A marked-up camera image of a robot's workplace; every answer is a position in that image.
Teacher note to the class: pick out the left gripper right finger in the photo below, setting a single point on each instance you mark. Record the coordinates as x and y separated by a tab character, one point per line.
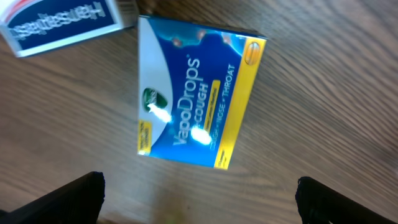
319	204

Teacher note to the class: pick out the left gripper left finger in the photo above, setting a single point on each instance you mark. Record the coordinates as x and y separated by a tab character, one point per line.
80	201

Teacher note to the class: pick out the blue yellow VapoDrops box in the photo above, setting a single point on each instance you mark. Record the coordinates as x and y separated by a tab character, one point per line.
194	86

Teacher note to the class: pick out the white and navy box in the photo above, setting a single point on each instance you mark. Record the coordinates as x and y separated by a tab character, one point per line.
34	26

